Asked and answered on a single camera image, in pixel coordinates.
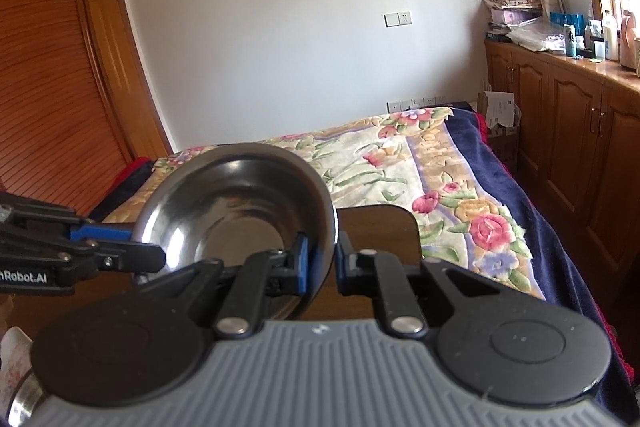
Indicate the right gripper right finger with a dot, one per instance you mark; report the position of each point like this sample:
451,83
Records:
383,279

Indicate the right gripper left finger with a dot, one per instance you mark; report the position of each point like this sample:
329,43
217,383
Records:
262,276

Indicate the small steel bowl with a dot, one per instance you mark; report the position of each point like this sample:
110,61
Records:
235,200

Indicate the floral square plate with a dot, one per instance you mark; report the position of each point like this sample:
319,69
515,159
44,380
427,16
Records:
15,363

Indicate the large steel bowl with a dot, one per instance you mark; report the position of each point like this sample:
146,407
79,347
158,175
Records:
26,398

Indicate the floral bed quilt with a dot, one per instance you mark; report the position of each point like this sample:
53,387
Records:
435,163

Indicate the red folded cloth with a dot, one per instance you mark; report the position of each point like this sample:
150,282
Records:
125,185

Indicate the wooden louvered wardrobe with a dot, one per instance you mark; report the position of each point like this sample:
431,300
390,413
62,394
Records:
76,110

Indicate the white power strip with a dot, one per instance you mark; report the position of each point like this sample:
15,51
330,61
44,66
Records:
415,103

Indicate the white paper bag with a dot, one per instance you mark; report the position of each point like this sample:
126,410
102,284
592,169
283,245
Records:
502,115

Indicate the wooden sideboard cabinet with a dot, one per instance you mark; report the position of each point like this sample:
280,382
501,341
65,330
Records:
579,158

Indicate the stack of papers and boxes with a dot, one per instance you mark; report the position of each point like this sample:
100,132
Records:
523,23

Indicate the pink bottle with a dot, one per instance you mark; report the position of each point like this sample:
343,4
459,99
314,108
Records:
626,48

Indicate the wall switch socket plate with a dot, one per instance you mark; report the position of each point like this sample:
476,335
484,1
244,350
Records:
397,19

